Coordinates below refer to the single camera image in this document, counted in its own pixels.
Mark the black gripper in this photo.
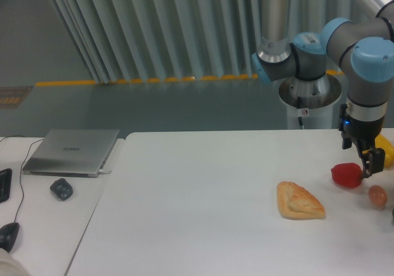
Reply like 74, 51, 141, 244
338, 103, 385, 179

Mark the beige sleeve forearm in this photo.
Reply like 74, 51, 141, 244
0, 249, 29, 276

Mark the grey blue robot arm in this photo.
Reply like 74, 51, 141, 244
252, 0, 393, 178

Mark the triangular puff pastry bread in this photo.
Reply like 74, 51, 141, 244
276, 181, 326, 220

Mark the yellow bell pepper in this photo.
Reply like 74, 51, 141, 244
375, 134, 393, 169

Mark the red bell pepper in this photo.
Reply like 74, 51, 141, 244
331, 163, 362, 189

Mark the brown egg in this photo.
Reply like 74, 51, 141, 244
368, 185, 387, 208

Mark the grey folding screen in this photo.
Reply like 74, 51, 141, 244
40, 0, 344, 84

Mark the silver closed laptop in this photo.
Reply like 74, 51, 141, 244
22, 129, 119, 178

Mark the black keyboard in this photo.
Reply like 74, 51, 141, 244
0, 168, 12, 203

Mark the black computer mouse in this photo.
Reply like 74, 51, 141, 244
0, 222, 20, 253

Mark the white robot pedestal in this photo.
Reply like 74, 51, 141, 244
279, 75, 342, 129

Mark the black mouse cable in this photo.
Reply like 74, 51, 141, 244
0, 136, 45, 224

